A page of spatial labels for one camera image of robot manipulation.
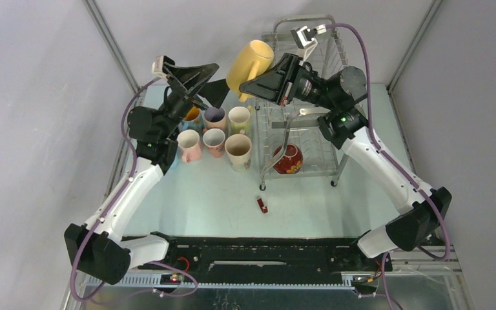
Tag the metal dish rack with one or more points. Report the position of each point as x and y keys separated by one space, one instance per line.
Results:
x=296 y=123

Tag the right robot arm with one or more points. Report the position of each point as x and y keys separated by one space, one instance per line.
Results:
x=421 y=208

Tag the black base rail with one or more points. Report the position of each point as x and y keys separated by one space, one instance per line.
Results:
x=267 y=261

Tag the aluminium frame post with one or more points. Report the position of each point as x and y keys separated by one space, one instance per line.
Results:
x=414 y=43
x=110 y=41

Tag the small red broken piece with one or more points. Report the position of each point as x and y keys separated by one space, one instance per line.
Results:
x=263 y=207

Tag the aluminium frame post left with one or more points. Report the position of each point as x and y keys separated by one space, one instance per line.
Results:
x=110 y=41

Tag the orange yellow cup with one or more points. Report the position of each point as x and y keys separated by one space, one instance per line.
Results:
x=255 y=58

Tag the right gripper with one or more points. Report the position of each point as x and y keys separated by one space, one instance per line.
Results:
x=280 y=83

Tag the pale pink cup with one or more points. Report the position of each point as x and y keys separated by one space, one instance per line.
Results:
x=215 y=118

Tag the dark red mug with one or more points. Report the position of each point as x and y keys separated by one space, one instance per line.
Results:
x=291 y=162

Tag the blue patterned mug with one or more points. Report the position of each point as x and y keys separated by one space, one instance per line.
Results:
x=193 y=120

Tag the beige cup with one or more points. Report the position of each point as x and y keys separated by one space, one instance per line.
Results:
x=239 y=149

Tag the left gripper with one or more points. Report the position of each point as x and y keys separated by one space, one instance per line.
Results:
x=188 y=81

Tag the aluminium frame post right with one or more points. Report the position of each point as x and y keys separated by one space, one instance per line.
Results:
x=414 y=43

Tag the salmon pink cup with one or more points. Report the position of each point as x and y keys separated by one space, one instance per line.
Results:
x=214 y=141

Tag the pink mug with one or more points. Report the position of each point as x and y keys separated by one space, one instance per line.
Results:
x=190 y=145

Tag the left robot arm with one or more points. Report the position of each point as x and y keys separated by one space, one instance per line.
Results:
x=97 y=247

